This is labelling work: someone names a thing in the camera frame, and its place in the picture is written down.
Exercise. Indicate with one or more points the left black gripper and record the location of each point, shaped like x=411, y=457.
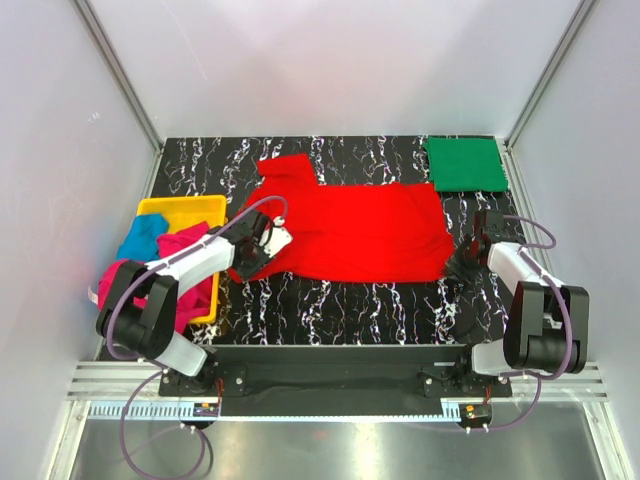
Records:
x=246, y=273

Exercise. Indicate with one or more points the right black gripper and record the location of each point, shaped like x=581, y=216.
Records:
x=454, y=266

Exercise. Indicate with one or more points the red t-shirt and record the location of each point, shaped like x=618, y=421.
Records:
x=393, y=233

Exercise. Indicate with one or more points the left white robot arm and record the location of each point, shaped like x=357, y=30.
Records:
x=140, y=309

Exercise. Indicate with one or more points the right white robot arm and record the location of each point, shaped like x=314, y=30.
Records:
x=546, y=334

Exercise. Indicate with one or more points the magenta t-shirt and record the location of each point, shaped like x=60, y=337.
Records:
x=191, y=302

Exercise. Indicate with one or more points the yellow plastic bin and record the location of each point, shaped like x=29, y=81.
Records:
x=182, y=213

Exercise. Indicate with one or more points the folded green t-shirt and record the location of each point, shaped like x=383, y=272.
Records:
x=465, y=164

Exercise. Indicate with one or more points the blue t-shirt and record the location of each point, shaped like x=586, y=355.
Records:
x=140, y=243

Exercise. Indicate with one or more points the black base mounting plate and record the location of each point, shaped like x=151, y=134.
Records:
x=330, y=381

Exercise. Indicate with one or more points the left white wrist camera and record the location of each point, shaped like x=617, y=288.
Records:
x=275, y=237

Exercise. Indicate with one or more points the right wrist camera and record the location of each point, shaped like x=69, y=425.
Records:
x=489, y=225

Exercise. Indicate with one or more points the front aluminium rail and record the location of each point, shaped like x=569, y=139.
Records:
x=111, y=388

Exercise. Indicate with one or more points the left aluminium frame post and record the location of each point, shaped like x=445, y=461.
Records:
x=89, y=18

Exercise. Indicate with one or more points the aluminium frame post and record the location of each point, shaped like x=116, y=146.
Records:
x=577, y=21
x=89, y=18

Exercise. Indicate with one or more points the right aluminium frame post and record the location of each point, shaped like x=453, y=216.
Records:
x=577, y=21

